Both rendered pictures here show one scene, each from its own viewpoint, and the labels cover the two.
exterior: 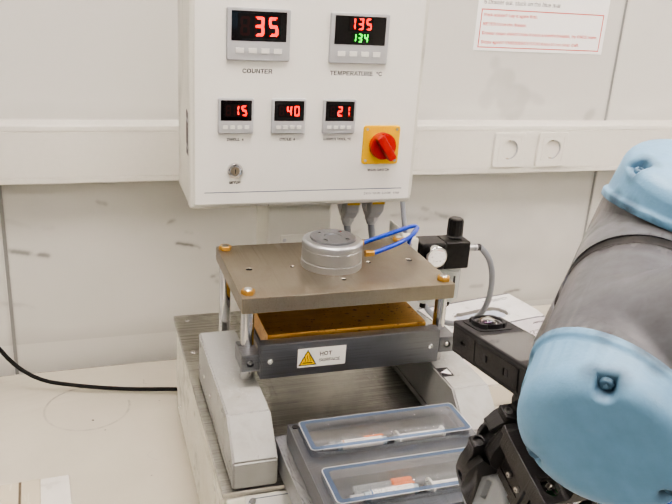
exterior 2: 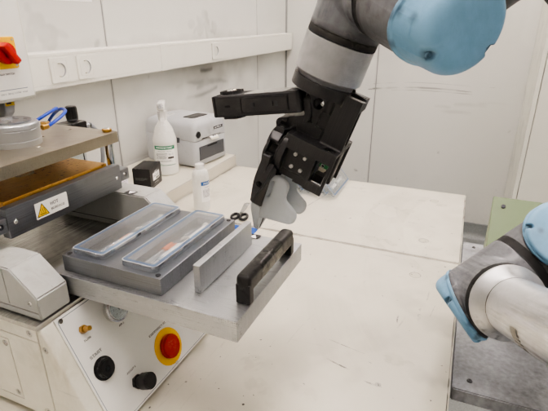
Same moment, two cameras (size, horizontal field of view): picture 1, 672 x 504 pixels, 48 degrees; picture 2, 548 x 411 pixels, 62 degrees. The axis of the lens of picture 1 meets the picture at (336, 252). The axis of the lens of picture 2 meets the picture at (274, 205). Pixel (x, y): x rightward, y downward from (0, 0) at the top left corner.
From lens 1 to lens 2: 0.32 m
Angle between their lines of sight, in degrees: 44
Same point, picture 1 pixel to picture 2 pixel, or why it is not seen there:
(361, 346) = (76, 189)
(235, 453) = (33, 291)
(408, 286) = (90, 139)
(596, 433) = (470, 19)
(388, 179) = (16, 81)
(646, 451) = (489, 20)
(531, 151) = (74, 69)
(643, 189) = not seen: outside the picture
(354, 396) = (67, 239)
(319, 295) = (34, 158)
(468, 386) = (152, 193)
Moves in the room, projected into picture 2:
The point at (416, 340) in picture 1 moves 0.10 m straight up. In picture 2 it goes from (108, 175) to (99, 118)
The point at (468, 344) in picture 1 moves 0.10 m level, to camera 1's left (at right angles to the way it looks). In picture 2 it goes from (233, 103) to (159, 117)
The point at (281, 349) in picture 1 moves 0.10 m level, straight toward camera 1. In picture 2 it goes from (21, 208) to (57, 227)
